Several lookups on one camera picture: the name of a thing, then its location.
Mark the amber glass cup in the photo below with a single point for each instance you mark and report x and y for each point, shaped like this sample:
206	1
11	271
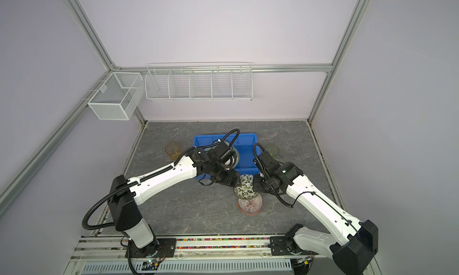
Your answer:
173	150

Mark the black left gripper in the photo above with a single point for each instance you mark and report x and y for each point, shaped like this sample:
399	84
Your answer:
232	180

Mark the blue rose pattern bowl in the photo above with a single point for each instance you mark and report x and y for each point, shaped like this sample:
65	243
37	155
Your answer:
234	159

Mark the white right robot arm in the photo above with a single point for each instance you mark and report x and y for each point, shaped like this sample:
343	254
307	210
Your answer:
350	242

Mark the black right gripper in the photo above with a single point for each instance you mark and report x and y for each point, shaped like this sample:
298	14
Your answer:
257	186

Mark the white wire rack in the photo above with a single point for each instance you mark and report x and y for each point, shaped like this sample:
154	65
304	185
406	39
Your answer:
199	81

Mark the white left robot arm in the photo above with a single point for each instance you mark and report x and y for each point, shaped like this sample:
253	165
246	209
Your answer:
126	195

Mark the green glass cup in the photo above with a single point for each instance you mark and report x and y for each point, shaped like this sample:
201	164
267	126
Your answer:
273	150

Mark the white mesh basket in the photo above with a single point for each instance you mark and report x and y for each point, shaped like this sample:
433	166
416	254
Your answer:
118	96

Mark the blue plastic bin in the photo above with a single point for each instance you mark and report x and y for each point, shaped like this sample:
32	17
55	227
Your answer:
243	144

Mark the red rimmed bottom bowl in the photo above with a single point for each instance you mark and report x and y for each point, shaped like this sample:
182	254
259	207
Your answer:
251	206

